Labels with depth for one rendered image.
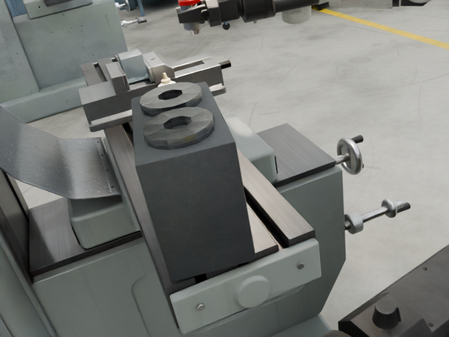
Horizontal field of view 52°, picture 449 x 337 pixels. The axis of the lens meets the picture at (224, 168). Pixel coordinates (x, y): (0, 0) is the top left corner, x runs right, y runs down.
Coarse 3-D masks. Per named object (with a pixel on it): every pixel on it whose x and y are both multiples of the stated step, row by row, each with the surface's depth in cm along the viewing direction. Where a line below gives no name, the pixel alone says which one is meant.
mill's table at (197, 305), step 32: (96, 64) 163; (128, 128) 114; (128, 160) 94; (128, 192) 84; (256, 192) 77; (256, 224) 70; (288, 224) 69; (160, 256) 67; (256, 256) 65; (288, 256) 65; (192, 288) 62; (224, 288) 63; (256, 288) 65; (288, 288) 68; (192, 320) 64
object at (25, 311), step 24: (0, 168) 110; (0, 192) 103; (0, 216) 94; (24, 216) 119; (0, 240) 92; (24, 240) 110; (0, 264) 93; (24, 264) 100; (0, 288) 93; (24, 288) 99; (0, 312) 95; (24, 312) 99; (0, 336) 97; (24, 336) 100; (48, 336) 106
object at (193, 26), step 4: (196, 4) 97; (200, 4) 98; (180, 8) 98; (184, 8) 97; (188, 8) 97; (184, 24) 100; (188, 24) 99; (192, 24) 99; (196, 24) 99; (200, 24) 99; (204, 24) 101; (184, 28) 100; (188, 28) 99; (192, 28) 99; (196, 28) 99; (200, 28) 100
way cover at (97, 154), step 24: (0, 120) 105; (0, 144) 95; (24, 144) 105; (48, 144) 113; (72, 144) 119; (96, 144) 120; (24, 168) 95; (48, 168) 101; (72, 168) 107; (96, 168) 108; (72, 192) 97; (96, 192) 98
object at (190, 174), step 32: (160, 96) 67; (192, 96) 64; (160, 128) 57; (192, 128) 55; (224, 128) 57; (160, 160) 53; (192, 160) 54; (224, 160) 55; (160, 192) 55; (192, 192) 56; (224, 192) 57; (160, 224) 57; (192, 224) 58; (224, 224) 59; (192, 256) 61; (224, 256) 62
